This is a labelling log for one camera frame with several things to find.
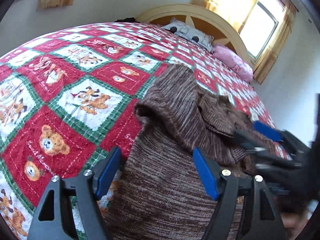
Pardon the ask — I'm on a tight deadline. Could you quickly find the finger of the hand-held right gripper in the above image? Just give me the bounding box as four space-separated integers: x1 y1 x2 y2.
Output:
252 120 313 160
231 128 304 170

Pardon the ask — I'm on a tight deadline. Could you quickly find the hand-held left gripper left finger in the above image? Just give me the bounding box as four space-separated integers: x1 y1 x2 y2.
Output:
27 146 122 240

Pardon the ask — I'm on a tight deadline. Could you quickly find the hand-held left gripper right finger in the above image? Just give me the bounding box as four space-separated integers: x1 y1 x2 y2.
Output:
192 147 290 240

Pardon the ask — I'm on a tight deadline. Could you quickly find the brown knit sweater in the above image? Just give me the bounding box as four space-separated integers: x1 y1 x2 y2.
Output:
101 64 293 240

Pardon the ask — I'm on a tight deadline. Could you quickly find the pink pillow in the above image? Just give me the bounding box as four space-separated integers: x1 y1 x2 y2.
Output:
212 44 254 82

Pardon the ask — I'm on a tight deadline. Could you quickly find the red bear printed blanket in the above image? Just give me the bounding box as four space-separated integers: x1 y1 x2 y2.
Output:
0 21 294 240

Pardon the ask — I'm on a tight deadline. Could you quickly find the cream wooden headboard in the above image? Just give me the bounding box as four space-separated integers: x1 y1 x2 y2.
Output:
135 4 252 65

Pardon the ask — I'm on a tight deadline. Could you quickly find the grey patterned pillow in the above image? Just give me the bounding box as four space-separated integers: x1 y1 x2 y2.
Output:
161 17 215 53

